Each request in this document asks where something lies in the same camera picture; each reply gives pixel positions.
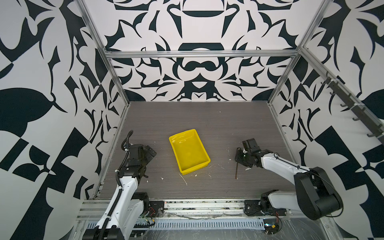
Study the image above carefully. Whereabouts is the black handled screwdriver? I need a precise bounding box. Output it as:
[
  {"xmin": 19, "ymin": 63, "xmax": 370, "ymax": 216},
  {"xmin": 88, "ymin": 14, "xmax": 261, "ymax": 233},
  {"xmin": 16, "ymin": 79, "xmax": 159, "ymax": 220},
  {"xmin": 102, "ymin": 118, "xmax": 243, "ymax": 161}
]
[{"xmin": 235, "ymin": 163, "xmax": 239, "ymax": 180}]

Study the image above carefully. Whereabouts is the yellow plastic bin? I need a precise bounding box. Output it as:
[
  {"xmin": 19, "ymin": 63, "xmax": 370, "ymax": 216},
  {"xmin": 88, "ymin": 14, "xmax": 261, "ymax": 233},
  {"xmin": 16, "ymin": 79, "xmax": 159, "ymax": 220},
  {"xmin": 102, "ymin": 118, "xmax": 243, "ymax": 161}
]
[{"xmin": 169, "ymin": 129, "xmax": 211, "ymax": 175}]

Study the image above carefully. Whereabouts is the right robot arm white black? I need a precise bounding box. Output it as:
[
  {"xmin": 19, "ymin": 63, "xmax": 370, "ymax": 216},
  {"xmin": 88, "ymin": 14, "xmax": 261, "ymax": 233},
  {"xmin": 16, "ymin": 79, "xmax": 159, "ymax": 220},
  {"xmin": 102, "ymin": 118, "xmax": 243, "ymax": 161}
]
[{"xmin": 235, "ymin": 139, "xmax": 344, "ymax": 220}]

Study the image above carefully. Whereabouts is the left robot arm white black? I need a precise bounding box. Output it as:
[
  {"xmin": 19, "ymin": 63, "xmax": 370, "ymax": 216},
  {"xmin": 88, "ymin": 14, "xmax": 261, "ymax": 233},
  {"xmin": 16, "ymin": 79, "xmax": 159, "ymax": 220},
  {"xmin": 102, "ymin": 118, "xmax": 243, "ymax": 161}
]
[{"xmin": 82, "ymin": 144, "xmax": 157, "ymax": 240}]

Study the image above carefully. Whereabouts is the small black electronics module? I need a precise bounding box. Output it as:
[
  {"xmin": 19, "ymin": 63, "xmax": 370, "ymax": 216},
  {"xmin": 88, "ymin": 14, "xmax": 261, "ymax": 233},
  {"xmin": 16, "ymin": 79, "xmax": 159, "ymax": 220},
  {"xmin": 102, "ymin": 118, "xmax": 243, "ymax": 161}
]
[{"xmin": 263, "ymin": 219, "xmax": 283, "ymax": 235}]

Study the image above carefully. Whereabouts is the left black corrugated cable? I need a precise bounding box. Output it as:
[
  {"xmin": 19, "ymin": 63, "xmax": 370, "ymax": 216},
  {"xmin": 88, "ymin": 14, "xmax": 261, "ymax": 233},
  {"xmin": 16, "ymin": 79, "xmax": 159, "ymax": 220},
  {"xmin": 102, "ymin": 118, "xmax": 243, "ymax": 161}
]
[{"xmin": 115, "ymin": 130, "xmax": 135, "ymax": 187}]

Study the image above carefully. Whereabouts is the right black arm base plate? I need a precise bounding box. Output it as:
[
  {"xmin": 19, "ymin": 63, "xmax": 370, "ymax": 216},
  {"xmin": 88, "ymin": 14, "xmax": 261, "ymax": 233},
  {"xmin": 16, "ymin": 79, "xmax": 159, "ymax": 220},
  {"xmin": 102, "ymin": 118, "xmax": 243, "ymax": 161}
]
[{"xmin": 244, "ymin": 199, "xmax": 286, "ymax": 217}]

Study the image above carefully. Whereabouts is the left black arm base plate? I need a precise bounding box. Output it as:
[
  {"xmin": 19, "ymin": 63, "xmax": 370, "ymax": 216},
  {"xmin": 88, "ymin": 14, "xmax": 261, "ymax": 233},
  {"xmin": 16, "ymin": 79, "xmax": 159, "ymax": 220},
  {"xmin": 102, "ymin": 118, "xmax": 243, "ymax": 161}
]
[{"xmin": 143, "ymin": 201, "xmax": 165, "ymax": 218}]

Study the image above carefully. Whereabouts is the white slotted cable duct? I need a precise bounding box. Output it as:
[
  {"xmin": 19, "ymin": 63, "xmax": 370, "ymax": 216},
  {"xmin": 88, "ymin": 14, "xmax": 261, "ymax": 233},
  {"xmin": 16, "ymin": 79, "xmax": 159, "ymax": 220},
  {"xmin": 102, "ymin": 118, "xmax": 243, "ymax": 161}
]
[{"xmin": 86, "ymin": 218, "xmax": 265, "ymax": 231}]

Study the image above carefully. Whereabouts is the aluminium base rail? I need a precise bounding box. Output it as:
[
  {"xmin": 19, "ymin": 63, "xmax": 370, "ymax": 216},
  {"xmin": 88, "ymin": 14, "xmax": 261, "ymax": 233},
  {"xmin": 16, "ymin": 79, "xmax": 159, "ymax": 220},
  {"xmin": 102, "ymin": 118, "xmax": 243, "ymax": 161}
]
[{"xmin": 76, "ymin": 197, "xmax": 301, "ymax": 221}]

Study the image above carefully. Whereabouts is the aluminium frame crossbar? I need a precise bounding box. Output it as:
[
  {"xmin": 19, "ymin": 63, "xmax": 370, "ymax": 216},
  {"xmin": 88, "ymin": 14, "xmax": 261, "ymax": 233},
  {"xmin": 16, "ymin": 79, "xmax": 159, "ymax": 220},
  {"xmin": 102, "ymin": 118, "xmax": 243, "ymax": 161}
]
[{"xmin": 105, "ymin": 50, "xmax": 298, "ymax": 59}]

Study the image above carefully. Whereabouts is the black wall hook rack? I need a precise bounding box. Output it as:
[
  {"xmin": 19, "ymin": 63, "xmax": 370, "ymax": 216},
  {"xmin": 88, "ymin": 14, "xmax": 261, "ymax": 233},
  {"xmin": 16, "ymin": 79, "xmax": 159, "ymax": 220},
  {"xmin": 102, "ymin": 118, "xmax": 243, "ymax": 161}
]
[{"xmin": 322, "ymin": 71, "xmax": 384, "ymax": 145}]

